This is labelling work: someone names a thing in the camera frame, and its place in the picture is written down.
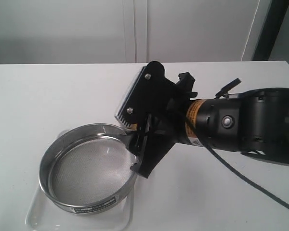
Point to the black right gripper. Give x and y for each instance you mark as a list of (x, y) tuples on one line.
[(158, 106)]

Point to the round steel mesh sieve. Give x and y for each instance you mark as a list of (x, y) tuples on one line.
[(87, 170)]

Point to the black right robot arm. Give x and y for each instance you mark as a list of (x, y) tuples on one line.
[(254, 123)]

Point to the clear plastic tray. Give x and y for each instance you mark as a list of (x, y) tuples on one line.
[(44, 215)]

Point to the white cabinet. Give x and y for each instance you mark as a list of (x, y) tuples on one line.
[(129, 31)]

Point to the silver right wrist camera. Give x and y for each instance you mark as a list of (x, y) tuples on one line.
[(120, 109)]

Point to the dark vertical post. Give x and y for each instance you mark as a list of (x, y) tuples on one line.
[(270, 30)]

